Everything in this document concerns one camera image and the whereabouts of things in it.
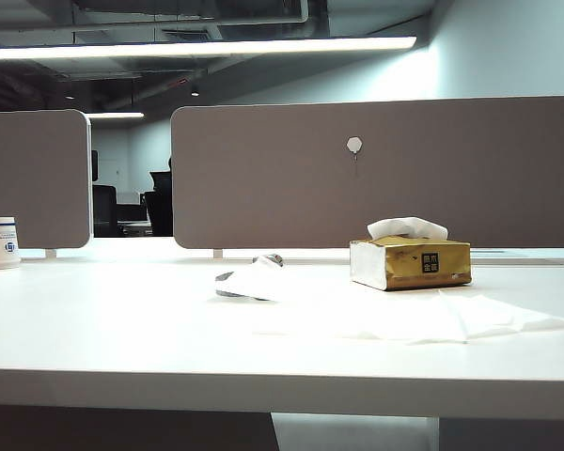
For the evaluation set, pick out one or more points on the white tissue sheet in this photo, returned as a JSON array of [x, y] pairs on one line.
[[258, 282], [404, 226]]

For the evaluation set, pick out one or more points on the white crumpled tissue sheet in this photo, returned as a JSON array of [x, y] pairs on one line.
[[404, 226]]

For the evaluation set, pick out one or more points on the gold tissue pack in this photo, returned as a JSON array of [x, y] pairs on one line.
[[404, 268]]

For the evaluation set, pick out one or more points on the large flat white tissue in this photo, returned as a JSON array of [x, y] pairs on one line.
[[380, 319]]

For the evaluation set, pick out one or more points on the wide brown desk partition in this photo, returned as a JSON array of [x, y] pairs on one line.
[[263, 188]]

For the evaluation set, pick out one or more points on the white hexagonal adhesive hook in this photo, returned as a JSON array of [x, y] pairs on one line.
[[354, 144]]

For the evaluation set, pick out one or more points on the black office chair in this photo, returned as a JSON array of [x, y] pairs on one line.
[[103, 211]]

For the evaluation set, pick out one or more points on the long ceiling light strip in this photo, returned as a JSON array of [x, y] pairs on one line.
[[192, 48]]

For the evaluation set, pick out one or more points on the short ceiling light strip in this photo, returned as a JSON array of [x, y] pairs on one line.
[[115, 114]]

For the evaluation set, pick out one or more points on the narrow brown desk partition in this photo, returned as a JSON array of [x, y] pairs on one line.
[[33, 178]]

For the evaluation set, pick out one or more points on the white partition foot bracket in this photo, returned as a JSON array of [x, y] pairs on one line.
[[217, 253], [50, 253]]

